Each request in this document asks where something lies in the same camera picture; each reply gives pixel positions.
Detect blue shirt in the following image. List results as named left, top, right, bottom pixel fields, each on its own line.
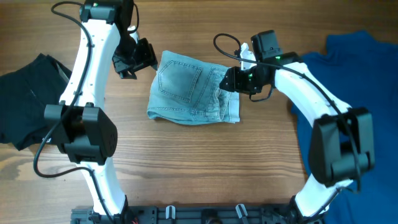
left=302, top=31, right=397, bottom=224

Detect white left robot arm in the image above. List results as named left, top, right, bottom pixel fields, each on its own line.
left=44, top=1, right=158, bottom=223

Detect light blue denim shorts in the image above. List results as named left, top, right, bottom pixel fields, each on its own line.
left=147, top=50, right=240, bottom=125

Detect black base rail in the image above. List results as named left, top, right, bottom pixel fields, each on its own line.
left=70, top=203, right=326, bottom=224

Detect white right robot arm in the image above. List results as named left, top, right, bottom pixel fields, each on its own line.
left=220, top=30, right=375, bottom=223

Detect black garment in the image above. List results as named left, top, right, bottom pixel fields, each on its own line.
left=1, top=54, right=72, bottom=151

